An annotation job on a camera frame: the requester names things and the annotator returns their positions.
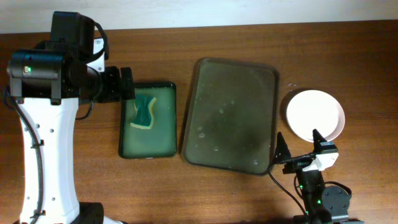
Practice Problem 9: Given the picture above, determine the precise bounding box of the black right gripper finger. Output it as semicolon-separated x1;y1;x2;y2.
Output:
312;129;326;153
272;132;291;164

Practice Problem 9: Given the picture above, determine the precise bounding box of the pinkish white plate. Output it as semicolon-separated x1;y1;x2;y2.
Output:
285;90;346;142

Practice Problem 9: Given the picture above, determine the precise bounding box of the green yellow sponge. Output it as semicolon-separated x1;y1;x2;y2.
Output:
130;95;157;129

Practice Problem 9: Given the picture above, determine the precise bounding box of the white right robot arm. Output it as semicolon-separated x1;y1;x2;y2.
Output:
271;129;362;224

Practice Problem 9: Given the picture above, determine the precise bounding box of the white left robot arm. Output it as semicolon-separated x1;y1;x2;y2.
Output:
4;11;135;223

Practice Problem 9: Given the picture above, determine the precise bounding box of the large dark serving tray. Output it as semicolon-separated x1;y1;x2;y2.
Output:
182;58;279;175

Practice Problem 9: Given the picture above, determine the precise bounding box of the green water tray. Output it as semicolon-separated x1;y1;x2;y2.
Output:
118;82;177;159

